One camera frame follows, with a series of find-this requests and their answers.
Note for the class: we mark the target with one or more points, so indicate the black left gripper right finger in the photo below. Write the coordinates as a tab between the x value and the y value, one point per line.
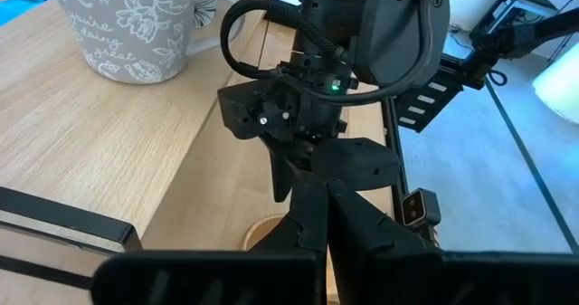
452	278

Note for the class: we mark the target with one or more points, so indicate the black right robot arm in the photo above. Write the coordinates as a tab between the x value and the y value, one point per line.
398	33

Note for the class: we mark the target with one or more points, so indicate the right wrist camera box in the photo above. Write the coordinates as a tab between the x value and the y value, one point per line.
418	207

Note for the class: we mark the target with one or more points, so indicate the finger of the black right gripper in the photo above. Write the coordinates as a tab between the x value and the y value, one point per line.
281	174
357	162

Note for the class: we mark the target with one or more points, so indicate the grey mug with white flowers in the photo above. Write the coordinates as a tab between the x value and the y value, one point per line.
135	33

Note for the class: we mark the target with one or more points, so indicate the white floral print mug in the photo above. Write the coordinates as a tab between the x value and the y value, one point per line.
205	13

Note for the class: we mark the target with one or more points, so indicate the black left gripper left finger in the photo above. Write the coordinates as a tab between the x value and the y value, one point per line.
226	278

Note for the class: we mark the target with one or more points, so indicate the black slanted beam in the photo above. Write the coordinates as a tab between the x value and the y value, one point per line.
543	29

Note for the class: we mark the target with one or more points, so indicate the wooden shelf with black legs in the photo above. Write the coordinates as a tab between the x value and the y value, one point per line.
90	137

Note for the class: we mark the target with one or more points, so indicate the blue cloth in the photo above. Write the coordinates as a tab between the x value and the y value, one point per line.
18	7

